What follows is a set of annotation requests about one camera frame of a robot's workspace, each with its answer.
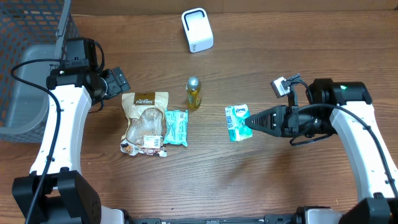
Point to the teal tissue pack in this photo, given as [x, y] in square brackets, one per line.
[177, 124]

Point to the brown snack packet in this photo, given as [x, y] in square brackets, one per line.
[145, 113]

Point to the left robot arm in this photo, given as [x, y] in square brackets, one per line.
[55, 190]

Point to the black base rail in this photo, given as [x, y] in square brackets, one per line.
[211, 221]

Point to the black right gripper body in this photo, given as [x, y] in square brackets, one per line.
[303, 121]

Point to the grey plastic mesh basket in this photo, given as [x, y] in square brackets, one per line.
[35, 32]

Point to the small Kleenex tissue pack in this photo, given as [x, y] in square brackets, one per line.
[235, 118]

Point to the clear bottle with silver cap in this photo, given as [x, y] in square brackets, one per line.
[193, 89]

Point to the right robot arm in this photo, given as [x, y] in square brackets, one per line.
[345, 109]

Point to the white barcode scanner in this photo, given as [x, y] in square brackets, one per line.
[197, 30]

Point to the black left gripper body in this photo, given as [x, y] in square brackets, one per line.
[112, 86]

